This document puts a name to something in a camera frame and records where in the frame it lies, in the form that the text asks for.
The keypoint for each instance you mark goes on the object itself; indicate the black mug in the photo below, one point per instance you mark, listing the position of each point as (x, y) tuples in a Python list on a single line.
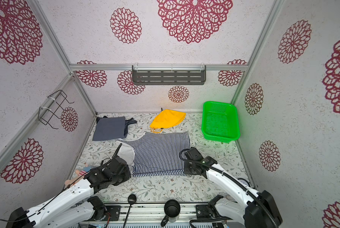
[(172, 211)]

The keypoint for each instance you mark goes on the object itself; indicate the black wire wall rack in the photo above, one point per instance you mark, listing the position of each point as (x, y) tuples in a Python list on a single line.
[(47, 113)]

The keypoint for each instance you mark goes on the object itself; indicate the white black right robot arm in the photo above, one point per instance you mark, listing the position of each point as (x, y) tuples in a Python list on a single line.
[(251, 208)]

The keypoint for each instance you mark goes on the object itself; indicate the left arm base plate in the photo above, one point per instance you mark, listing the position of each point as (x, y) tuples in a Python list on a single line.
[(112, 213)]

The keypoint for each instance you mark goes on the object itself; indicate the striped tank top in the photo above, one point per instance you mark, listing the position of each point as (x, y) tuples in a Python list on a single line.
[(155, 154)]

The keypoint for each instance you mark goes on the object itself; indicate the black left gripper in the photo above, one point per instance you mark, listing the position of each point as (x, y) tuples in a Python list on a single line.
[(128, 175)]

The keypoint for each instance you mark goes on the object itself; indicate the green plastic basket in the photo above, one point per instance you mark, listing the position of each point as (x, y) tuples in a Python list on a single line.
[(220, 122)]

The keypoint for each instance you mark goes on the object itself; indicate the round pressure gauge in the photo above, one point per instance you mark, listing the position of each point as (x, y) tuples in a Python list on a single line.
[(245, 182)]

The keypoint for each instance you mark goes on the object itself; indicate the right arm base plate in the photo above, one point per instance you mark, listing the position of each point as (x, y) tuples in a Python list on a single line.
[(204, 211)]

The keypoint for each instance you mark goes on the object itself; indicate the black ladle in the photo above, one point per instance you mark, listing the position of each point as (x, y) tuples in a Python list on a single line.
[(132, 199)]

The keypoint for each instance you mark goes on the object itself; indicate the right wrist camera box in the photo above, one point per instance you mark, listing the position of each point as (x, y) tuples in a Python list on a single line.
[(193, 154)]

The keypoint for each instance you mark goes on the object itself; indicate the grey wall shelf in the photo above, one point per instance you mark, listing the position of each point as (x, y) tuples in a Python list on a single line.
[(170, 76)]

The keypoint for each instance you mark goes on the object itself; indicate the grey blue tank top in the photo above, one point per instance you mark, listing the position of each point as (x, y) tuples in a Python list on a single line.
[(111, 128)]

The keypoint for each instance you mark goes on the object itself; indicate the cartoon boy plush doll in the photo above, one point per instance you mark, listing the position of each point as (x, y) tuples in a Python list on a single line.
[(79, 174)]

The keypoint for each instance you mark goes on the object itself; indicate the yellow fabric hat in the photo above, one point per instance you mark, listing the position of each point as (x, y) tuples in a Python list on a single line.
[(166, 119)]

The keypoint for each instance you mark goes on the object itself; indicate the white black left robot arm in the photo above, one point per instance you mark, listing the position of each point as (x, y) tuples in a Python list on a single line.
[(77, 203)]

